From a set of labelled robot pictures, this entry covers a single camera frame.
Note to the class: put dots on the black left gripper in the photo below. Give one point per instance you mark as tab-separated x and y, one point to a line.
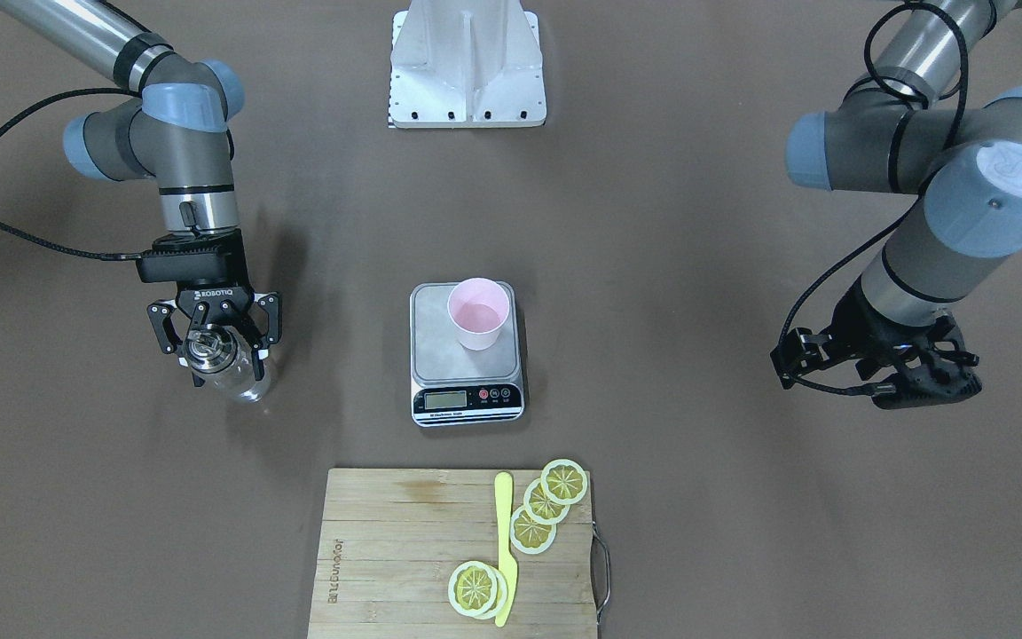
850	320

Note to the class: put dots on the yellow plastic knife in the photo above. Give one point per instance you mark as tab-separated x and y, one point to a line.
504	487

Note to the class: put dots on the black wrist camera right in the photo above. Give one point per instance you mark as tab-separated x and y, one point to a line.
208	260

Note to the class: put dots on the white metal camera stand base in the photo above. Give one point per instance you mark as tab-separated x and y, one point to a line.
466	65

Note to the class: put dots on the bamboo cutting board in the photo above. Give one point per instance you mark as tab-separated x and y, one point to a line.
391	538

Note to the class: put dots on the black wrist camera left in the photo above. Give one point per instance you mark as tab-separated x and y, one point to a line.
931	367

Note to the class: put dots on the silver digital kitchen scale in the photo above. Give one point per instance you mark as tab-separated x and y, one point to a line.
452	384

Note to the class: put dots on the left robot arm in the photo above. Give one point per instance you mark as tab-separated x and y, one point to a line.
904	127

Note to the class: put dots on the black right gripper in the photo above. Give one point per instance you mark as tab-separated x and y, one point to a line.
213	295

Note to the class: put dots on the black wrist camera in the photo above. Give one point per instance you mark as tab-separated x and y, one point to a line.
931	367
208	260

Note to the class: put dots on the lemon slice under front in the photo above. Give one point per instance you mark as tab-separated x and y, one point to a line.
501	596

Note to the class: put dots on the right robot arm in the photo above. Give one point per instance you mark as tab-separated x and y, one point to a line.
172	128

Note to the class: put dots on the lemon slice top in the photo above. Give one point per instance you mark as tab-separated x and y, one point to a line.
564	482

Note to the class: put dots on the glass sauce bottle steel spout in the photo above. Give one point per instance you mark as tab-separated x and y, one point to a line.
217	356

